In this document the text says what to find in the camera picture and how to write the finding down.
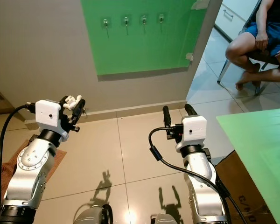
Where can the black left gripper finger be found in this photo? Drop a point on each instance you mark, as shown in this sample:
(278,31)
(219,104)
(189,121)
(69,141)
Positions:
(80,112)
(63,100)

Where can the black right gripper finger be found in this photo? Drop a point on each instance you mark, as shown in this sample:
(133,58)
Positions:
(191,110)
(167,116)

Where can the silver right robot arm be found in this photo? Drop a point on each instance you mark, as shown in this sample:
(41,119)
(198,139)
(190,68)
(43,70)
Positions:
(200,182)

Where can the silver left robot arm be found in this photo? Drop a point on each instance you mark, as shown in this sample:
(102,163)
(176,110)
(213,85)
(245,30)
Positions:
(32,163)

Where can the small clear tape piece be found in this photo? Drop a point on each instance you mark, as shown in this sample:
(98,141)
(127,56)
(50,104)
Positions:
(189,57)

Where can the barefoot person in blue shorts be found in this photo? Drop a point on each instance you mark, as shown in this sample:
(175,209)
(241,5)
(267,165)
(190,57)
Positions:
(238,49)

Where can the green table board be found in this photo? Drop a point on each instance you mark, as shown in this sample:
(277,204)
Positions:
(261,154)

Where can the robot right leg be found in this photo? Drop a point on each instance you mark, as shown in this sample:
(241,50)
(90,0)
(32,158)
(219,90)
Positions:
(164,220)

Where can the brown printed cardboard box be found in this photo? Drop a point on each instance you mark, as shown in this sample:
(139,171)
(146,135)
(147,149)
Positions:
(247,196)

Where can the metal chair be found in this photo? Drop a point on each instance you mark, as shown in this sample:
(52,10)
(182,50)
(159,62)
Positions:
(270,57)

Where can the white drawer cabinet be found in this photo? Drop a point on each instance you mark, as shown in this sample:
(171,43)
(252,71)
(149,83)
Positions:
(233,11)

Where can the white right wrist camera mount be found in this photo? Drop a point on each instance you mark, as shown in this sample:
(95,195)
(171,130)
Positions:
(193,129)

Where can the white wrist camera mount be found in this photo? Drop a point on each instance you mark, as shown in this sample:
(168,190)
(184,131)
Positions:
(49,114)
(193,129)

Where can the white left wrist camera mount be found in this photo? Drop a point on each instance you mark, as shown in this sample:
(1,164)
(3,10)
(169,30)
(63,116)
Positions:
(49,114)

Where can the green wall board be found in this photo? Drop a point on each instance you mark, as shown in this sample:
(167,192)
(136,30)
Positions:
(140,53)

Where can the metal wall hook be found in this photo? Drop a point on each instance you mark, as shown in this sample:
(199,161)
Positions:
(143,19)
(126,20)
(161,18)
(105,22)

